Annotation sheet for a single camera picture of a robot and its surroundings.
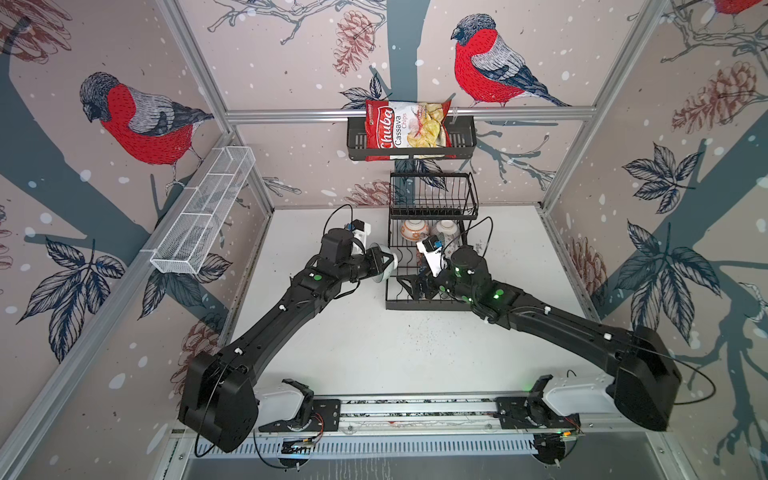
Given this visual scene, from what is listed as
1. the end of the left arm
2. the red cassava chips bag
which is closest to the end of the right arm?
the end of the left arm

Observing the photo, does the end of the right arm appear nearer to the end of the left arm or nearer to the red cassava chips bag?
the end of the left arm

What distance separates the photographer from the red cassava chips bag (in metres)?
0.87
